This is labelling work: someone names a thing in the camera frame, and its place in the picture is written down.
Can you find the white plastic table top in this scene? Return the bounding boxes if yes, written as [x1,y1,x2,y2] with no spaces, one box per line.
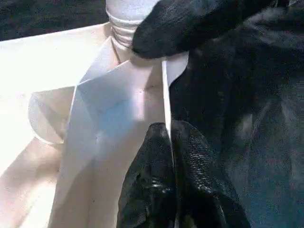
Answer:
[0,22,191,228]

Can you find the white plastic table leg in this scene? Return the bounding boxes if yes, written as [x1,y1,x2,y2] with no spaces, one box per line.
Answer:
[105,0,158,52]

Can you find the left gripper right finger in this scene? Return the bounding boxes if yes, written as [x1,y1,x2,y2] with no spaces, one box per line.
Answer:
[171,120,252,228]

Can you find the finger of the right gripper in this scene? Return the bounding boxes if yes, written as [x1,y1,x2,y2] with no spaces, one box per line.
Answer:
[132,0,278,60]

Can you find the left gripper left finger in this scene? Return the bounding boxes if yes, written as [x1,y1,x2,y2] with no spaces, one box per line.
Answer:
[115,123,179,228]

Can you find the black work mat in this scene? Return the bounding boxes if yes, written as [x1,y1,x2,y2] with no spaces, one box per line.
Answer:
[0,0,304,228]

